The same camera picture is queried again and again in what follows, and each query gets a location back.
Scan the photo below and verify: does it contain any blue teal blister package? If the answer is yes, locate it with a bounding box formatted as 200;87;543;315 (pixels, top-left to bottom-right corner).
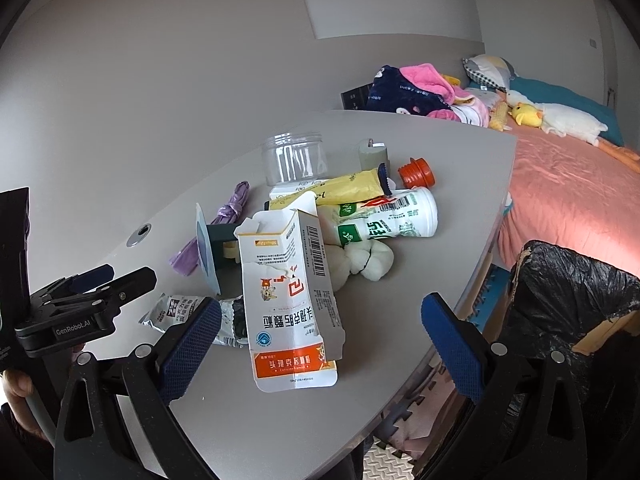
195;204;241;297

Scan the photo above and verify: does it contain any silver foil wrapper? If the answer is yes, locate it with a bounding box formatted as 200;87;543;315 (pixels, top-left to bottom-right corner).
139;294;248;348

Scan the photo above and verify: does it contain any white orange medicine box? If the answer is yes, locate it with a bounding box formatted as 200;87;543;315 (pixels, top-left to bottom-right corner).
234;205;346;393

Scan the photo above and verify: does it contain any clear plastic jar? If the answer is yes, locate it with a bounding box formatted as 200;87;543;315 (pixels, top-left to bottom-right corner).
262;132;329;186

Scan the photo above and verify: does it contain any white fluffy cloth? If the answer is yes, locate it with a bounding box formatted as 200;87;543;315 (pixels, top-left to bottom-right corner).
324;240;395;292

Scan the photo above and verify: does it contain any white green drink bottle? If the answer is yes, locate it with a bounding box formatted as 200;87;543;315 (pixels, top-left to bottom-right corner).
318;188;438;246

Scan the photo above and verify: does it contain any yellow snack bag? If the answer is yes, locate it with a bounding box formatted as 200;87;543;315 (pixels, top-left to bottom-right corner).
267;164;396;210

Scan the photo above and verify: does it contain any orange ribbed bottle cap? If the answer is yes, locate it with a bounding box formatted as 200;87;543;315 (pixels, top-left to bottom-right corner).
398;157;436;188

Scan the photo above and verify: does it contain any white thermometer box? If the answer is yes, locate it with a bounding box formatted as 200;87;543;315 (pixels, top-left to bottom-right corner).
269;179;326;200

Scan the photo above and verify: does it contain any black lined trash bin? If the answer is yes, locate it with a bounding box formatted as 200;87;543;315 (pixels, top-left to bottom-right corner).
486;240;639;479

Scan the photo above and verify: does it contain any person's left hand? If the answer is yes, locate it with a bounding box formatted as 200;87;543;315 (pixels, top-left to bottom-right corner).
2;370;47;441

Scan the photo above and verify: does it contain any pink bed sheet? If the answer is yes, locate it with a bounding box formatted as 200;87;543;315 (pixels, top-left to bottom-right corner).
498;122;639;275

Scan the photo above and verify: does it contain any white goose plush toy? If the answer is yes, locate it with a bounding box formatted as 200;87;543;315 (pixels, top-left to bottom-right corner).
506;90;639;165

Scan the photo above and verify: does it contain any yellow duck plush toy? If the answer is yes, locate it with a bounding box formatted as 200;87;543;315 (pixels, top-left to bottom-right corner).
510;102;544;128

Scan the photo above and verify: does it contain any pink fleece clothing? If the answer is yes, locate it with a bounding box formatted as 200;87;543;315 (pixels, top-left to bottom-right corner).
399;63;489;128

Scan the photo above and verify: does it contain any navy cartoon blanket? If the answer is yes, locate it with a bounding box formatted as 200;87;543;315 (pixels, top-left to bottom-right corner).
366;65;447;116

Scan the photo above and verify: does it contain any teal pillow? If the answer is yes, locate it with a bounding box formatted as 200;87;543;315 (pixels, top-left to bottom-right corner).
510;77;624;146

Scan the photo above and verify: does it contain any checkered grey pillow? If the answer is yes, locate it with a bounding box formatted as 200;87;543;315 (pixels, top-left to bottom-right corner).
461;54;518;92

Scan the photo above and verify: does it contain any silver desk cable grommet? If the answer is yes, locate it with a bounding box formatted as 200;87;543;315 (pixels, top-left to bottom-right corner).
126;223;152;248

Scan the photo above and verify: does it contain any black wall socket panel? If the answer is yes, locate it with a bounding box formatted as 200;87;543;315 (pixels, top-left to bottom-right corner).
341;84;372;110

